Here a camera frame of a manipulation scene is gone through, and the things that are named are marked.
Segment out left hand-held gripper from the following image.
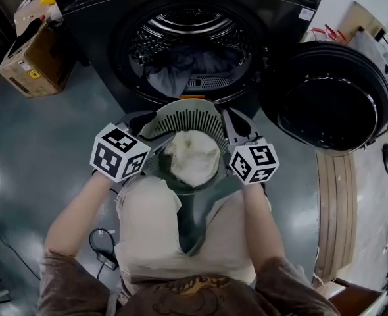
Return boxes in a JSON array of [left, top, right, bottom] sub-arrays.
[[89, 110, 176, 184]]

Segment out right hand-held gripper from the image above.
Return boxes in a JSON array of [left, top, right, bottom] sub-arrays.
[[221, 107, 281, 186]]

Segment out grey plastic laundry basket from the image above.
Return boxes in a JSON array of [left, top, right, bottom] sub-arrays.
[[139, 97, 230, 196]]

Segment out cream white clothes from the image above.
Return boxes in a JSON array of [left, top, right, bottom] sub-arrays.
[[163, 129, 222, 188]]

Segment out dark grey garment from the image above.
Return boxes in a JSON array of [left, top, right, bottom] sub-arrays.
[[144, 49, 248, 99]]

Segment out black washing machine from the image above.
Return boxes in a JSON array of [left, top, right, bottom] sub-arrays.
[[45, 0, 329, 122]]

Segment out person's left forearm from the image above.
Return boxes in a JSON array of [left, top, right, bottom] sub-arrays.
[[43, 169, 116, 260]]

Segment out person's right forearm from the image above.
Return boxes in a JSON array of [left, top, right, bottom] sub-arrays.
[[241, 182, 287, 270]]

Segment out black round washing machine door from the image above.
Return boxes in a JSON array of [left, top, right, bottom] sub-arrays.
[[258, 41, 388, 158]]

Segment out person's beige shorts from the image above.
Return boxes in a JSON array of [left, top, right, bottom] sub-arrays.
[[114, 175, 274, 306]]

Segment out wooden slatted platform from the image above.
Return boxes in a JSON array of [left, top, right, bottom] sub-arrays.
[[312, 151, 360, 283]]

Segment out brown cardboard box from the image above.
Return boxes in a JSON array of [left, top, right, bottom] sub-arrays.
[[0, 14, 77, 99]]

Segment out group of red lidded containers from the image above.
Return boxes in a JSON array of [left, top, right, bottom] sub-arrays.
[[310, 24, 348, 44]]

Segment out clear plastic bin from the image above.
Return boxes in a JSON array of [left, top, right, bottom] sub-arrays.
[[345, 30, 388, 99]]

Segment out cardboard sheet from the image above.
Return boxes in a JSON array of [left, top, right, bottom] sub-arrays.
[[343, 0, 387, 43]]

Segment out person's brown printed t-shirt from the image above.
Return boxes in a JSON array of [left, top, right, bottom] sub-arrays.
[[36, 248, 341, 316]]

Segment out white topped wooden table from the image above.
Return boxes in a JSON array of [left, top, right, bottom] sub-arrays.
[[325, 277, 388, 316]]

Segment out black power adapter with cable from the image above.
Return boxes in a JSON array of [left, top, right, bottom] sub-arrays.
[[88, 228, 120, 280]]

